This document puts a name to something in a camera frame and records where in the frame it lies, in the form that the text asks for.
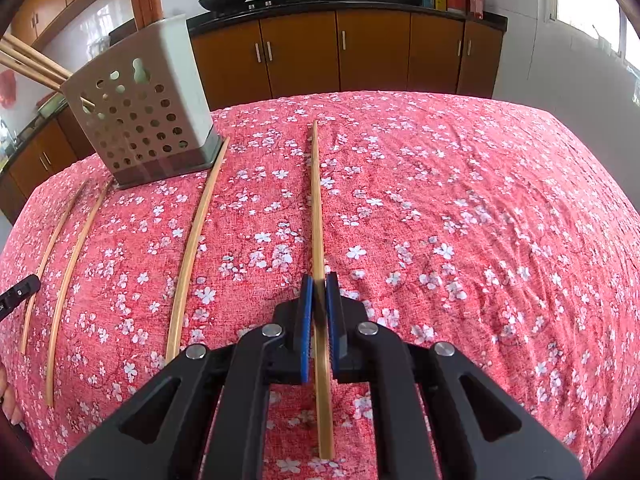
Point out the wooden upper cabinets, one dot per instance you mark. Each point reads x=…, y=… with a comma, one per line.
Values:
x=50, y=5

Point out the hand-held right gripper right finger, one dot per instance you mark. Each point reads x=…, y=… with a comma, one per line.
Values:
x=334, y=325

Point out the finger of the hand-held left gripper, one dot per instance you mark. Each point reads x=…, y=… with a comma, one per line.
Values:
x=17, y=295

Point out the black kitchen countertop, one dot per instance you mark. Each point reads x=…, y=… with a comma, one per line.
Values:
x=350, y=2

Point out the wooden lower cabinets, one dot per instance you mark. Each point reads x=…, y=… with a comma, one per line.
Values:
x=375, y=55

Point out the red plastic bag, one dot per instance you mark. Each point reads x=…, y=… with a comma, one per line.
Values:
x=7, y=90

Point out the gas stove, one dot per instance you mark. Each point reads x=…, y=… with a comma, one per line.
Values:
x=260, y=5

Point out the wooden cabinets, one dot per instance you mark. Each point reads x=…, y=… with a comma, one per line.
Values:
x=50, y=5
x=375, y=55

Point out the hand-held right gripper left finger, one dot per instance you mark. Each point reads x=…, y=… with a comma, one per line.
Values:
x=306, y=330

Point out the person's left hand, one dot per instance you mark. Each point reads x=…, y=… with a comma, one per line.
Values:
x=10, y=395

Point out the perforated beige utensil holder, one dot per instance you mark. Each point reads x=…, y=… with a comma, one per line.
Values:
x=150, y=110

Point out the large sliding window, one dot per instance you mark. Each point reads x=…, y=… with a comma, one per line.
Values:
x=585, y=0

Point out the red floral tablecloth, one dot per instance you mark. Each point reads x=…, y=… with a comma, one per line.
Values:
x=450, y=210

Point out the green basin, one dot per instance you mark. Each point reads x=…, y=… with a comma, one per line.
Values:
x=50, y=105

